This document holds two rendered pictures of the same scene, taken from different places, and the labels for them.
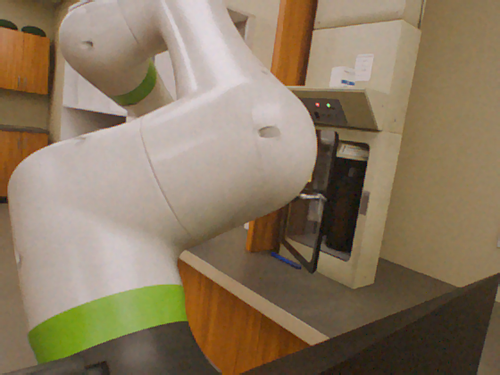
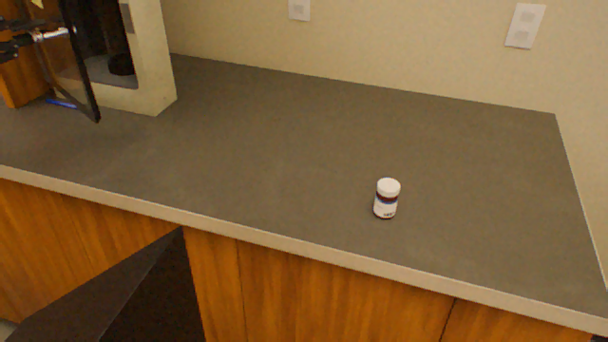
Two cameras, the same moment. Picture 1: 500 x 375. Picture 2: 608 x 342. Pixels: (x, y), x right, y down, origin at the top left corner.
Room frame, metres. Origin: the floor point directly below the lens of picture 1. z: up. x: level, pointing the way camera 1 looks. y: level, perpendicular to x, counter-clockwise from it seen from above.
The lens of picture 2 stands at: (0.04, -0.17, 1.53)
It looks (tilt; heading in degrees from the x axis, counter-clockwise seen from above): 37 degrees down; 328
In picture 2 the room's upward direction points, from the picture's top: 2 degrees clockwise
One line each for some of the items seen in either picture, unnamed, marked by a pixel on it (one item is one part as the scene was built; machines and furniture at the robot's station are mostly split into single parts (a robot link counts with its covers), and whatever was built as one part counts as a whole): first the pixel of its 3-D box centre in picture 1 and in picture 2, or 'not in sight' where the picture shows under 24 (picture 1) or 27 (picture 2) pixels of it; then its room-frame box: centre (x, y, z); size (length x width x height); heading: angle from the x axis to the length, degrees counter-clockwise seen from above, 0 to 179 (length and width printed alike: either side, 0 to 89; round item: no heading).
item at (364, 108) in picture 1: (328, 106); not in sight; (1.18, -0.18, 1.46); 0.32 x 0.11 x 0.10; 42
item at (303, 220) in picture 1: (304, 194); (46, 24); (1.18, -0.16, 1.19); 0.30 x 0.01 x 0.40; 14
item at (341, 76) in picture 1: (342, 79); not in sight; (1.15, -0.21, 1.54); 0.05 x 0.05 x 0.06; 28
